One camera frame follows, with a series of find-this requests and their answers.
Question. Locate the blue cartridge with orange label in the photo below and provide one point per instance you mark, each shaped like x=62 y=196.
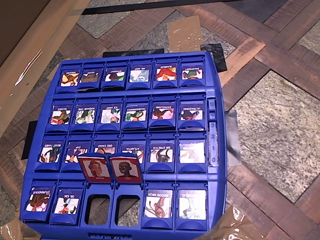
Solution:
x=165 y=73

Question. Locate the long thin black tape strip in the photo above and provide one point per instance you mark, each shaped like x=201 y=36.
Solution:
x=150 y=5

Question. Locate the brown clear tape patch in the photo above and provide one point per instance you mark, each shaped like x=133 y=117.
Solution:
x=185 y=33

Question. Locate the blue plastic game board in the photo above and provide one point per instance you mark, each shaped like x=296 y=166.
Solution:
x=215 y=180

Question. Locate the crinkled clear tape sheet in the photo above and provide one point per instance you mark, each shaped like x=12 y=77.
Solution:
x=232 y=225
x=12 y=231

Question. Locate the red character tile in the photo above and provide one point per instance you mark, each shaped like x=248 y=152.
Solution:
x=126 y=168
x=96 y=168

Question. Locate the small shiny beige tape piece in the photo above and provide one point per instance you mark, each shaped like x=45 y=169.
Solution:
x=56 y=68

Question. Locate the long beige packing tape strip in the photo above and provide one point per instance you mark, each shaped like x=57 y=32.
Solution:
x=50 y=32

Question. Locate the brown cardboard wall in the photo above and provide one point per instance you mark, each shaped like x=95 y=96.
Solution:
x=17 y=22

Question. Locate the black tape patch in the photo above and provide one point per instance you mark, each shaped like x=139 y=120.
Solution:
x=28 y=140
x=132 y=52
x=217 y=58

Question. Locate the blue cartridge with white label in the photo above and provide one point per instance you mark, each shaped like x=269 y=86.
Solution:
x=139 y=75

